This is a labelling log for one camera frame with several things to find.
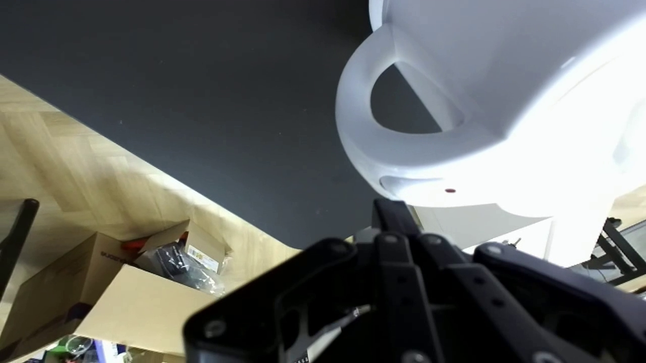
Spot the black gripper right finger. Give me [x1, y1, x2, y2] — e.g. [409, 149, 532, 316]
[417, 232, 646, 363]

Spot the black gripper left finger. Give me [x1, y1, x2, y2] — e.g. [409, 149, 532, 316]
[181, 195, 432, 363]

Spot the cardboard box with black contents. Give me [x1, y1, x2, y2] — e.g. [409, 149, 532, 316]
[118, 217, 234, 296]

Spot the pale flat cardboard box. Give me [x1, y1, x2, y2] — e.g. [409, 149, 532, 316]
[70, 262, 225, 358]

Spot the cardboard box with items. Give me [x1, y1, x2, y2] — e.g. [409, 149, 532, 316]
[0, 229, 131, 357]

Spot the black slanted stand leg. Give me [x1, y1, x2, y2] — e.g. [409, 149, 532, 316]
[0, 195, 42, 298]

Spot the black metal frame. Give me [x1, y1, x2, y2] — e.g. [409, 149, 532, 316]
[589, 214, 646, 290]

